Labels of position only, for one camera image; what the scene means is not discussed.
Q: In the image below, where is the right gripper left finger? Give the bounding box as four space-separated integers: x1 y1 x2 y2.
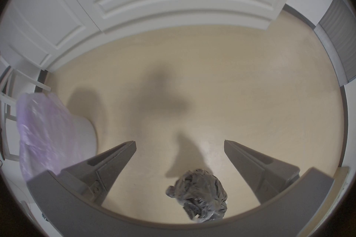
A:
60 141 137 205

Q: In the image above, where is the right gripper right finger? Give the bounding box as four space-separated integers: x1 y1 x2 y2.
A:
224 139 301 205

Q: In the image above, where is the purple plastic bag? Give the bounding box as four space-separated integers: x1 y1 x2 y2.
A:
15 92 90 183

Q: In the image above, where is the crumpled black plastic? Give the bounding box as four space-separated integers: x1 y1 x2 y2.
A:
166 168 229 222

